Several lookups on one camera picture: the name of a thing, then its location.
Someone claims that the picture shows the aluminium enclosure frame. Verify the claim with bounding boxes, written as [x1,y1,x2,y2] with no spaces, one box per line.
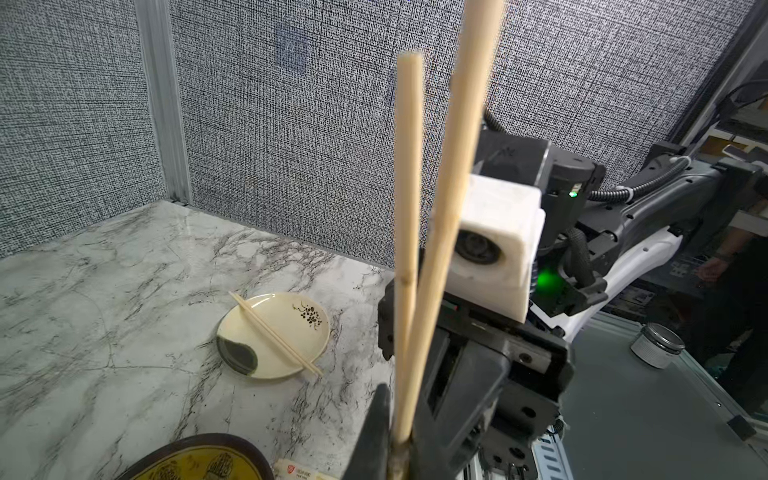
[134,0,193,205]

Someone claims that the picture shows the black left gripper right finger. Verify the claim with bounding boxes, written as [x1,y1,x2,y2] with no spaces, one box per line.
[410,341,510,479]

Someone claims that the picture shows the clear chopstick wrapper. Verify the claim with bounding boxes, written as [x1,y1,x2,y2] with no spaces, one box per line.
[273,458,337,480]

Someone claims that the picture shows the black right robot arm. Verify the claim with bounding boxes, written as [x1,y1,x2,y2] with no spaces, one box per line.
[412,130,765,479]

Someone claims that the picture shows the disposable chopsticks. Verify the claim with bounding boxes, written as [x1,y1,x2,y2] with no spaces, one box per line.
[229,291,323,377]
[392,1,505,447]

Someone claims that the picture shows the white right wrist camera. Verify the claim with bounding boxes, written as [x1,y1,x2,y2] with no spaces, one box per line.
[445,174,546,323]

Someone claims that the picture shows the cream plate with black patch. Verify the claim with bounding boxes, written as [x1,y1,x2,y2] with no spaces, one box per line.
[215,292,331,380]

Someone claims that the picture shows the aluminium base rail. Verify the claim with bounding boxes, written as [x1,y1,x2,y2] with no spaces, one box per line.
[532,433,573,480]

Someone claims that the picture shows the small grey lidded jar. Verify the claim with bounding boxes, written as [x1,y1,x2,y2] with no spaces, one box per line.
[630,322,686,370]

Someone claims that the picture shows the yellow dark patterned small plate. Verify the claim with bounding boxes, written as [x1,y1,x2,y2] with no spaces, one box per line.
[118,433,274,480]

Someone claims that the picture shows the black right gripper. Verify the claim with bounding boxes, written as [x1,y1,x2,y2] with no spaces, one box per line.
[376,128,607,480]

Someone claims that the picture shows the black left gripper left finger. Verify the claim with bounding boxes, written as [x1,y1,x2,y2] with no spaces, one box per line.
[342,384,391,480]

